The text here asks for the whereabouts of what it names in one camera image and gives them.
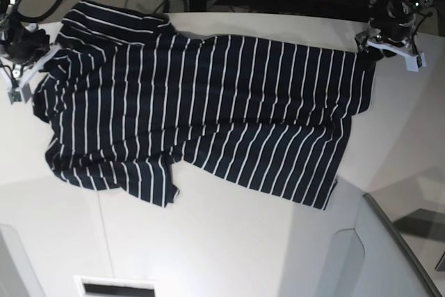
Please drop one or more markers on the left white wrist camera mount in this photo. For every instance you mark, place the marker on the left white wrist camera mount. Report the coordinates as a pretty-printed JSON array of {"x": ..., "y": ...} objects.
[{"x": 373, "y": 40}]

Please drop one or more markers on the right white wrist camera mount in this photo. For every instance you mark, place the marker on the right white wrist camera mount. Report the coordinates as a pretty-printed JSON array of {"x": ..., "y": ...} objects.
[{"x": 18, "y": 77}]

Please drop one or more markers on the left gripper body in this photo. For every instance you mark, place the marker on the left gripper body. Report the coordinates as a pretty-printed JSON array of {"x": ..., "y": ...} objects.
[{"x": 397, "y": 31}]

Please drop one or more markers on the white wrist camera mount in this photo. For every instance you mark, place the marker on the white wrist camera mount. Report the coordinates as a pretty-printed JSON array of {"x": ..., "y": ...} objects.
[
  {"x": 373, "y": 40},
  {"x": 18, "y": 77}
]

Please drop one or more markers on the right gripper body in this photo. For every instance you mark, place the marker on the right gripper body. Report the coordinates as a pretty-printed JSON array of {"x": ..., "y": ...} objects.
[{"x": 23, "y": 47}]

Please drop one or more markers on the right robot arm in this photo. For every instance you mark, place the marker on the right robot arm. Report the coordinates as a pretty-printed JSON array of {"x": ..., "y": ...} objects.
[{"x": 12, "y": 19}]

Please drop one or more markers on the navy white striped t-shirt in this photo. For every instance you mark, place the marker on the navy white striped t-shirt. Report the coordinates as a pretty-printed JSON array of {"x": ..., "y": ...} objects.
[{"x": 127, "y": 96}]

